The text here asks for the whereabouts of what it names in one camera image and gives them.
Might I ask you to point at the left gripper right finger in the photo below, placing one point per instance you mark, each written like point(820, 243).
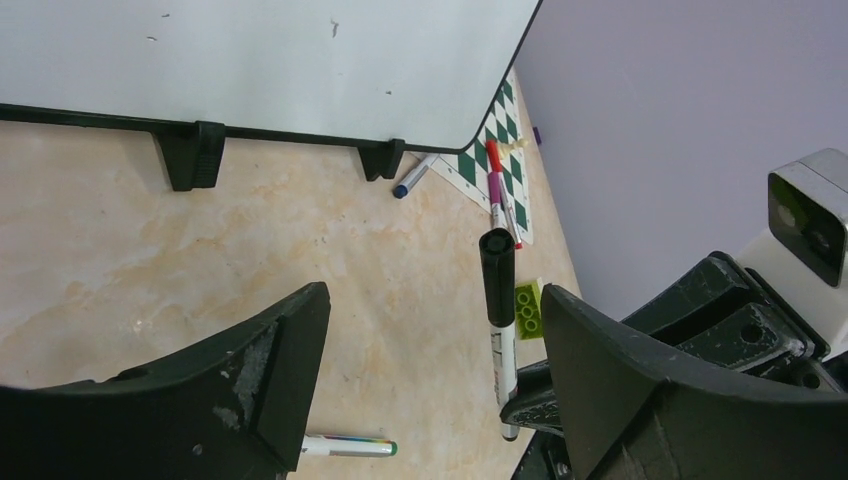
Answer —
point(632, 407)

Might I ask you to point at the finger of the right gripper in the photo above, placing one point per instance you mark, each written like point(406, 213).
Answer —
point(535, 405)

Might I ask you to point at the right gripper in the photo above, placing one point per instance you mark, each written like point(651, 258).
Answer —
point(730, 316)

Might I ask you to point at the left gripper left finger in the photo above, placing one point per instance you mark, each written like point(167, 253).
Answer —
point(232, 406)

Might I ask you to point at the black cap white marker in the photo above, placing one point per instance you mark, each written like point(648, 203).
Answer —
point(497, 252)

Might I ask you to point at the green cap marker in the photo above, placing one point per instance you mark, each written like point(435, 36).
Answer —
point(347, 446)

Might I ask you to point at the green lego brick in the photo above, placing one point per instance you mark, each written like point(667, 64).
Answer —
point(528, 310)

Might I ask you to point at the green white chess mat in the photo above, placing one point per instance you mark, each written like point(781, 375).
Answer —
point(469, 170)

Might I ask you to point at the red cap marker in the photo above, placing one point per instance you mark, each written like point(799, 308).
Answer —
point(496, 165)

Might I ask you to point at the blue cap marker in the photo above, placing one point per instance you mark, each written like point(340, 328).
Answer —
point(402, 189)

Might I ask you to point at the white chess pawn left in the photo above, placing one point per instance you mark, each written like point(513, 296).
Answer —
point(505, 150)

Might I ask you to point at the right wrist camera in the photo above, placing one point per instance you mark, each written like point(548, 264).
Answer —
point(802, 254)

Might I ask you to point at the white whiteboard black frame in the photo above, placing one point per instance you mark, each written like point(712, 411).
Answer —
point(384, 77)

